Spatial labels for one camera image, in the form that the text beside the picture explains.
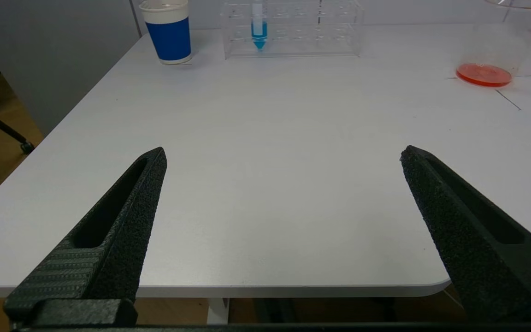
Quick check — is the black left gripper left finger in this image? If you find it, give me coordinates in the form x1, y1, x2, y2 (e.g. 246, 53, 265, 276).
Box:
3, 147, 168, 329

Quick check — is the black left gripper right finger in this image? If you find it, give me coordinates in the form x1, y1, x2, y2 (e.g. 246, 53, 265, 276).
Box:
400, 145, 531, 322

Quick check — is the clear glass beaker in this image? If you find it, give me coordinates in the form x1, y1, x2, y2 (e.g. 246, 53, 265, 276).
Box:
455, 0, 531, 88

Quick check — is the test tube with blue liquid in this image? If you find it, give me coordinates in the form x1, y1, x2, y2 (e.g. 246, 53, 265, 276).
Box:
250, 0, 268, 50

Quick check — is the clear acrylic test tube rack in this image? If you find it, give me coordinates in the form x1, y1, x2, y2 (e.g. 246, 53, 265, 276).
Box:
219, 0, 365, 59

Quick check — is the white table leg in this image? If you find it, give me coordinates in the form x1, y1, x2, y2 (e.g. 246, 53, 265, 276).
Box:
206, 298, 230, 325

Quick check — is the blue and white paper cup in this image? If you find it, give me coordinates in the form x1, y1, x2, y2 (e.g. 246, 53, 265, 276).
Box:
139, 0, 192, 65

